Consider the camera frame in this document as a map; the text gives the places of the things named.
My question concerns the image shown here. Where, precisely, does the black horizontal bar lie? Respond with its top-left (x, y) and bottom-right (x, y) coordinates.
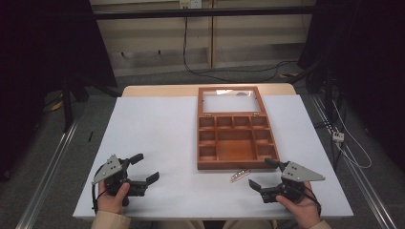
top-left (92, 5), bottom-right (319, 21)

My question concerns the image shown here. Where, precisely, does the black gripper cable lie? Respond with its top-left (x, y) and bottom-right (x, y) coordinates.
top-left (91, 183), bottom-right (100, 215)
top-left (304, 186), bottom-right (323, 218)

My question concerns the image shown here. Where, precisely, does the black curtain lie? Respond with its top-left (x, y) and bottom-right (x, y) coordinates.
top-left (297, 0), bottom-right (405, 173)
top-left (0, 0), bottom-right (118, 182)

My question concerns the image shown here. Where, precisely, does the long black floor cable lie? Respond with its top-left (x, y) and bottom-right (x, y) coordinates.
top-left (182, 15), bottom-right (299, 84)

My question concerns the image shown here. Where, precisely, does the white table mat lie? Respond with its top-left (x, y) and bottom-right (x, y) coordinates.
top-left (72, 94), bottom-right (353, 220)

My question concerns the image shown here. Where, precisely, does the white wall socket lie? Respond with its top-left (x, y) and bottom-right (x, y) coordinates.
top-left (179, 0), bottom-right (203, 10)

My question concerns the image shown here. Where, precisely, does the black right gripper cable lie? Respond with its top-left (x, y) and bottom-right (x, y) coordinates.
top-left (304, 186), bottom-right (323, 218)

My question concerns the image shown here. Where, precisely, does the wooden box with glass lid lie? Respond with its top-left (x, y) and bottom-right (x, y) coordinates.
top-left (196, 86), bottom-right (281, 171)

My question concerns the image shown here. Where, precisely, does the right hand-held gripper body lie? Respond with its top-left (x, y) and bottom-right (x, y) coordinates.
top-left (261, 160), bottom-right (326, 204)

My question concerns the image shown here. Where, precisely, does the white cable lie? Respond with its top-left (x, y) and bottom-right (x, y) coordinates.
top-left (330, 98), bottom-right (373, 170)

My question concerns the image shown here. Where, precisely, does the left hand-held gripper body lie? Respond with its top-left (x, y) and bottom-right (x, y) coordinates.
top-left (92, 155), bottom-right (149, 206)

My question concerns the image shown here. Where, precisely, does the person's right hand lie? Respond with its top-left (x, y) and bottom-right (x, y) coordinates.
top-left (275, 180), bottom-right (322, 229)

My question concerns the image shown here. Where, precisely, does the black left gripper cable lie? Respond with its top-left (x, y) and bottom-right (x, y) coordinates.
top-left (91, 183), bottom-right (100, 215)

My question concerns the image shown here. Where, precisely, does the black metal stand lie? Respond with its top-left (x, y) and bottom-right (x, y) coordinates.
top-left (61, 74), bottom-right (120, 134)

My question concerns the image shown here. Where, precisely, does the metal floor rail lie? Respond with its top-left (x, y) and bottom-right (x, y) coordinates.
top-left (309, 94), bottom-right (397, 229)
top-left (15, 117), bottom-right (80, 229)

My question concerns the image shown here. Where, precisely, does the person's left hand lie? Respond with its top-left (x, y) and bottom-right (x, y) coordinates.
top-left (96, 180), bottom-right (132, 215)

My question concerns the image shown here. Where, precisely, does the small pale hair clip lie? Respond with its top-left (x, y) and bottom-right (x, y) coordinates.
top-left (229, 168), bottom-right (251, 184)

